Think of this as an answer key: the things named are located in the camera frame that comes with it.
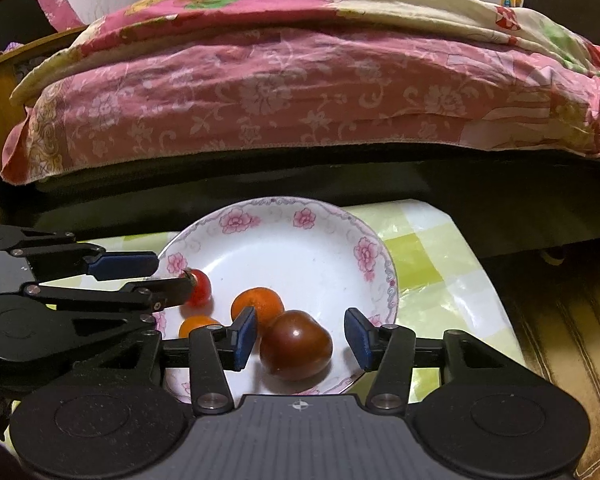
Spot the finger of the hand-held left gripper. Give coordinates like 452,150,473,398
22,275,198,357
0,222,159,282

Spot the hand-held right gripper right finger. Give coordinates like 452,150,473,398
344,307,551,413

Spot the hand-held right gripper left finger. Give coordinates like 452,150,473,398
72,306,258,413

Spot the red cherry tomato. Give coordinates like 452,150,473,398
185,268,213,309

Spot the small orange tangerine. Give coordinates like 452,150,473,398
230,286,286,336
178,315,222,339

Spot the dark red plum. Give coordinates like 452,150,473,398
259,310,334,382

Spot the white floral plate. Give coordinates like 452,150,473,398
152,196,400,403

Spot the green checked tablecloth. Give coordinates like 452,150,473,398
75,199,536,411

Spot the pink floral bed sheet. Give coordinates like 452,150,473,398
0,25,600,186

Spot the pink floral cloth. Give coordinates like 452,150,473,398
0,0,87,37

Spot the pink cartoon print quilt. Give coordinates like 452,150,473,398
10,0,600,93

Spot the dark wooden headboard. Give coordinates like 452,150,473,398
522,0,600,51

